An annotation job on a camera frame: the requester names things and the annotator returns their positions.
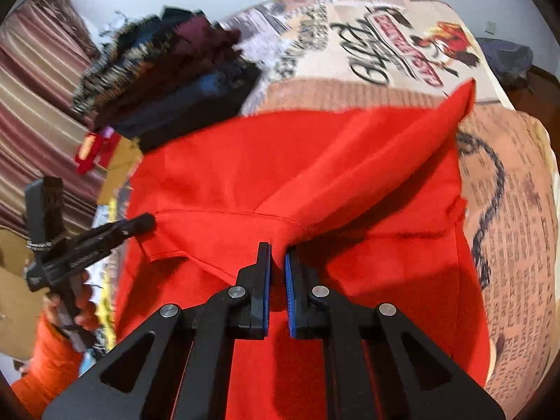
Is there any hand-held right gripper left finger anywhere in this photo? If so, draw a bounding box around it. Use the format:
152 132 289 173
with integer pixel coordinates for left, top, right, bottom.
41 241 274 420

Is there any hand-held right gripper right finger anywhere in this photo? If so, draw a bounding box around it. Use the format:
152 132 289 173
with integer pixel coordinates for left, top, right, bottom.
284 247 504 420

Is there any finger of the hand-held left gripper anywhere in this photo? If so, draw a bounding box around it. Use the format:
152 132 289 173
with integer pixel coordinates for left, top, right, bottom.
65 214 157 252
44 236 127 278

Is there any red zip jacket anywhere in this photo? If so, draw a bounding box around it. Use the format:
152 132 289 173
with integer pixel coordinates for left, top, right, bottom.
114 78 491 420

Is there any pile of dark folded clothes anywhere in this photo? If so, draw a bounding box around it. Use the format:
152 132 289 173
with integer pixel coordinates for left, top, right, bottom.
94 22 242 127

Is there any person's left hand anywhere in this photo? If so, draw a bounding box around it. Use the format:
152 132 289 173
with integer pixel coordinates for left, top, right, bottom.
44 271 99 343

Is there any red flower plush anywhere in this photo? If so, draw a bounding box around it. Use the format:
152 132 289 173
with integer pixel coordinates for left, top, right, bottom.
73 131 119 175

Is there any wooden lap desk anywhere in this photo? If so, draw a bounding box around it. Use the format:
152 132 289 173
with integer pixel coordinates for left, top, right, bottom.
0 139 144 355

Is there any striped brown curtain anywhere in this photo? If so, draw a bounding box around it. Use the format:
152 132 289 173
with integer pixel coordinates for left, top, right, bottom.
0 0 127 237

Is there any black white patterned folded garment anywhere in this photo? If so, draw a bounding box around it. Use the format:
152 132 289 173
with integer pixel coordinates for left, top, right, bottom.
72 15 176 117

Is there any grey blue bag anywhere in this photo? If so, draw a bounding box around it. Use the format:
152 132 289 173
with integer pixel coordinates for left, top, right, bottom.
477 37 535 91

